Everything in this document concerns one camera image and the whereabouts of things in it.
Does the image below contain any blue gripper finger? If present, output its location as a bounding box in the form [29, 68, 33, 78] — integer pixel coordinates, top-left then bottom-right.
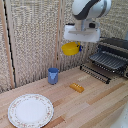
[78, 44, 84, 54]

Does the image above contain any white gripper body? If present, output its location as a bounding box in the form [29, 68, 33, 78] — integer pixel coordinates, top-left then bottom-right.
[63, 23, 101, 44]

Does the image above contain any yellow bowl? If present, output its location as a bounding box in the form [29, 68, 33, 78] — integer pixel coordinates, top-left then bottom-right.
[61, 41, 82, 57]

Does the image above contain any black dish rack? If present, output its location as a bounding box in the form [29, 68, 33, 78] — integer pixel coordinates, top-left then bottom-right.
[88, 37, 128, 80]

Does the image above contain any blue cup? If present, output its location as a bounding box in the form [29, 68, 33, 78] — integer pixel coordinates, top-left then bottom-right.
[47, 67, 60, 85]

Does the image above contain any small orange ridged block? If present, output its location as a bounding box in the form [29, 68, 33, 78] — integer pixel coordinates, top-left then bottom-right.
[69, 82, 85, 94]

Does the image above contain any floral rimmed white plate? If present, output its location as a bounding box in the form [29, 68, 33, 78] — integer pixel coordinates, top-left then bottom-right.
[7, 93, 55, 128]

